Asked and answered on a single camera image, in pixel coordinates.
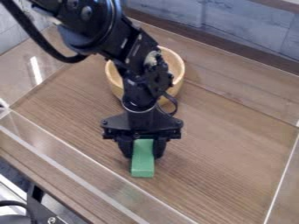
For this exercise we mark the clear acrylic tray wall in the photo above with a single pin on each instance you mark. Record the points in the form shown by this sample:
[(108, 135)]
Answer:
[(232, 173)]

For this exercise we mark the green rectangular stick block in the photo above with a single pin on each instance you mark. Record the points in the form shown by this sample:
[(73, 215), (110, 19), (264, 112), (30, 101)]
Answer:
[(144, 159)]

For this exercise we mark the black table leg bracket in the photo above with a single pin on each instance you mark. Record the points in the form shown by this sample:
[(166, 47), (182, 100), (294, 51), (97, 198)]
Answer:
[(49, 210)]

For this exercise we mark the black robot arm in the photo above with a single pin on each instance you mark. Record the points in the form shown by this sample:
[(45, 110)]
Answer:
[(96, 27)]

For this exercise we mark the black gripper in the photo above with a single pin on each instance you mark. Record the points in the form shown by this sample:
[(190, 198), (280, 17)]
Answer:
[(152, 125)]

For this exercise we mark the round wooden bowl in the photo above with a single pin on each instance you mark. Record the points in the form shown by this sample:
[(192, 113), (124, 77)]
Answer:
[(177, 68)]

